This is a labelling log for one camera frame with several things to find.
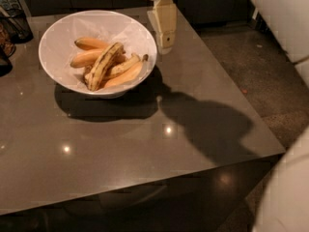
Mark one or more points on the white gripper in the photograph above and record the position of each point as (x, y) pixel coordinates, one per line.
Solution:
(163, 16)

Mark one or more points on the spotted yellow banana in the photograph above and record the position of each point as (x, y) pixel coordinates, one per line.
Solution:
(94, 77)

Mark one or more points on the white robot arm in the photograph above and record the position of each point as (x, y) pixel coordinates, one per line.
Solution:
(228, 198)

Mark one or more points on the top yellow banana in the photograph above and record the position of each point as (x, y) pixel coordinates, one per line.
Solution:
(87, 43)

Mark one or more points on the lower right yellow banana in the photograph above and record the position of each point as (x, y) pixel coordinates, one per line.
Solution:
(130, 74)

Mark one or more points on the white bowl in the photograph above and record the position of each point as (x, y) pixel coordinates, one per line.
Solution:
(57, 48)

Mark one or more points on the dark cabinet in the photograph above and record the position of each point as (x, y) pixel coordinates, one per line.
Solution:
(195, 11)

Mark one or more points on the brown object at left edge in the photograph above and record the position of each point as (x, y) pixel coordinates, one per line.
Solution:
(7, 49)

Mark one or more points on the black wire mesh basket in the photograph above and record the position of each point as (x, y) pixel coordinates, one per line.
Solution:
(16, 24)

